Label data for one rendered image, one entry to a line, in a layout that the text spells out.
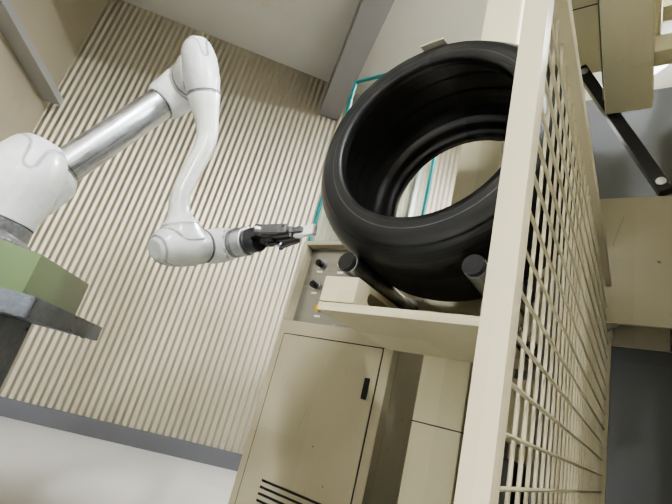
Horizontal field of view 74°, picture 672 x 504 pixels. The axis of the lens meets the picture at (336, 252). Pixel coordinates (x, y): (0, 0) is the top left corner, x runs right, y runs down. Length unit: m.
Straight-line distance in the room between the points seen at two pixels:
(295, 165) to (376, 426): 3.09
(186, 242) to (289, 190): 2.95
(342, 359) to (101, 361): 2.49
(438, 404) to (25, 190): 1.09
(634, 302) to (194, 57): 1.32
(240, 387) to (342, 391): 2.17
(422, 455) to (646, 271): 0.65
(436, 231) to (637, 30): 0.64
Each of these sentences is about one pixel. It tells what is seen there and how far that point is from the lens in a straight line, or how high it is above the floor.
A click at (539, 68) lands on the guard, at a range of 0.36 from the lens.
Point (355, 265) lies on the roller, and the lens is 0.97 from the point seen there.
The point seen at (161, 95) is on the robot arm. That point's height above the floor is 1.38.
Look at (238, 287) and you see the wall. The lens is 3.85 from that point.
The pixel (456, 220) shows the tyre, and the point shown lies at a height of 0.98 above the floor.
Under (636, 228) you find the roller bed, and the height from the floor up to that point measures 1.12.
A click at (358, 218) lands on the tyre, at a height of 0.99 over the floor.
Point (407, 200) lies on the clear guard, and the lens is 1.88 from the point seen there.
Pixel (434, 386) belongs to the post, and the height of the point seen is 0.71.
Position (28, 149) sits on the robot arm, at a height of 0.97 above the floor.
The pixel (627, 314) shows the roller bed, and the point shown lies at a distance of 1.10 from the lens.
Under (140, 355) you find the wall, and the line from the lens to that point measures 3.82.
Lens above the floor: 0.59
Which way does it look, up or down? 19 degrees up
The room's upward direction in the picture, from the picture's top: 15 degrees clockwise
